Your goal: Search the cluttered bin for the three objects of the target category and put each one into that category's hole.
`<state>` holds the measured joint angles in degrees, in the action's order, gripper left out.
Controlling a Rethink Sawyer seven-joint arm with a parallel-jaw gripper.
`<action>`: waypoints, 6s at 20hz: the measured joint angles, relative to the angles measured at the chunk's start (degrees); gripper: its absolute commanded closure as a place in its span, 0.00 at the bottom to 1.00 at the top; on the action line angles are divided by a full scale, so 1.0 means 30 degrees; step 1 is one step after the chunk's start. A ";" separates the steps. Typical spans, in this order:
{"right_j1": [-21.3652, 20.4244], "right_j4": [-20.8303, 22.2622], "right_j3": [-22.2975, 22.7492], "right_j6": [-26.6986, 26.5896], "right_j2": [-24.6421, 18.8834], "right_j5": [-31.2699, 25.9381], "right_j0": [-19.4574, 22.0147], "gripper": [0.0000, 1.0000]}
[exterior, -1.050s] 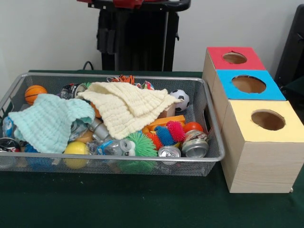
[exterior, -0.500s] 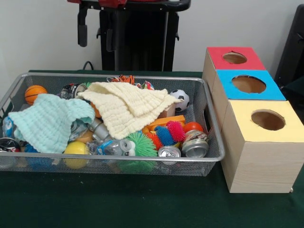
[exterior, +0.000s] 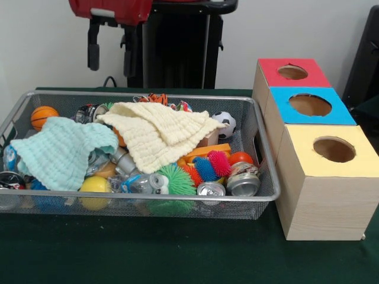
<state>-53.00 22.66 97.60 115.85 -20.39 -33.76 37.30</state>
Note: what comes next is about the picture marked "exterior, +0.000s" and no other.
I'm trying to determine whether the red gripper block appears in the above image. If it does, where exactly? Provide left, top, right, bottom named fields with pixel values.
left=68, top=0, right=153, bottom=78

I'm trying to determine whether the cream knitted cloth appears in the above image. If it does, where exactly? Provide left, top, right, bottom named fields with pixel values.
left=96, top=101, right=227, bottom=175

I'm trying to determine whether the mint knitted cloth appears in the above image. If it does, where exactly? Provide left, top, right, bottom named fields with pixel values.
left=10, top=116, right=119, bottom=192

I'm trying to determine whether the silver mesh bin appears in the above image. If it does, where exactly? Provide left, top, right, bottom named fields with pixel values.
left=0, top=91, right=281, bottom=221

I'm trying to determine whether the wooden box with three holes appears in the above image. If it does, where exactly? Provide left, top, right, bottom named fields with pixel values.
left=252, top=58, right=379, bottom=241

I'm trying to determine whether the small orange basketball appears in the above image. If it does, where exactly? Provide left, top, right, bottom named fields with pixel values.
left=30, top=105, right=60, bottom=132

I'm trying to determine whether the yellow ball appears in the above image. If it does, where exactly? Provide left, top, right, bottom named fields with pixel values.
left=79, top=176, right=113, bottom=211

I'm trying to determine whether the small soccer ball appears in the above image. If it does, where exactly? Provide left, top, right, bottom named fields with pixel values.
left=211, top=111, right=237, bottom=140

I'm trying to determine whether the orange toy block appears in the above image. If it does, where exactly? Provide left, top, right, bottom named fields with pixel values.
left=176, top=143, right=232, bottom=166

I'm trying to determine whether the green spiky ball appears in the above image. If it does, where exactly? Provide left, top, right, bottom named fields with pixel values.
left=149, top=164, right=198, bottom=217

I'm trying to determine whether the pink blue red spiky toy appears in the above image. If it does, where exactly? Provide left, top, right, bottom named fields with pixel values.
left=182, top=150, right=232, bottom=188

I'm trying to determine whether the red ball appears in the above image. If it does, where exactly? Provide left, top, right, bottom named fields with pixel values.
left=227, top=151, right=255, bottom=167

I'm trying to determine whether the crushed silver can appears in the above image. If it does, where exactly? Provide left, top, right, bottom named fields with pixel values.
left=226, top=162, right=261, bottom=198

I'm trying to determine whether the dark green tablecloth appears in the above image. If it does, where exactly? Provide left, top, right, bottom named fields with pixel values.
left=0, top=86, right=379, bottom=284

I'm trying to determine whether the dark green side table cloth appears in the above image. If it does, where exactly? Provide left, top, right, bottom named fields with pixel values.
left=351, top=94, right=379, bottom=127

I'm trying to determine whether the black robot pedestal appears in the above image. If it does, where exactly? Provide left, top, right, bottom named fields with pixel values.
left=114, top=0, right=239, bottom=89

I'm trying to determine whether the black frame stand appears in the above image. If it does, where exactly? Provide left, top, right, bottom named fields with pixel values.
left=342, top=5, right=379, bottom=104

